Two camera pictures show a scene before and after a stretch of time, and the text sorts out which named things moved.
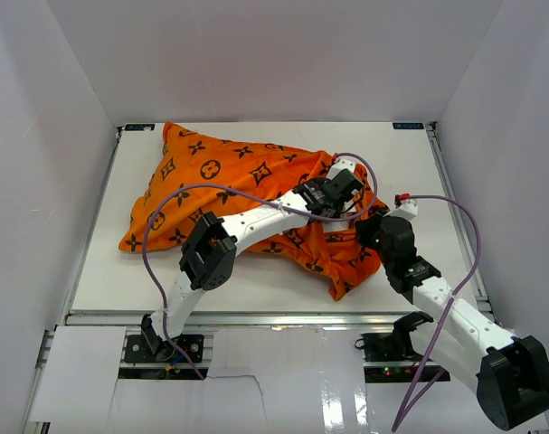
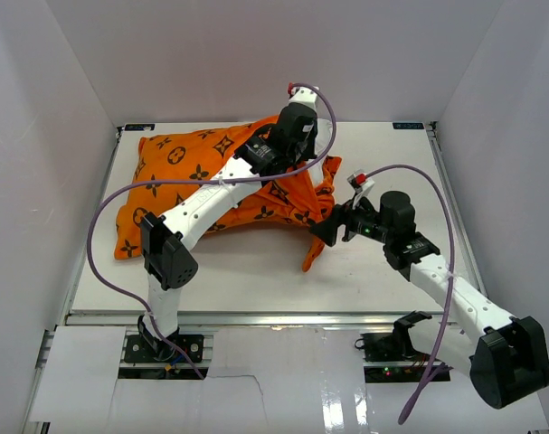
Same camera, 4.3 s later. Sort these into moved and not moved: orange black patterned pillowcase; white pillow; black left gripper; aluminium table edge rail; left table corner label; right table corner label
Moved: black left gripper; white pillow; orange black patterned pillowcase
Not moved: aluminium table edge rail; right table corner label; left table corner label
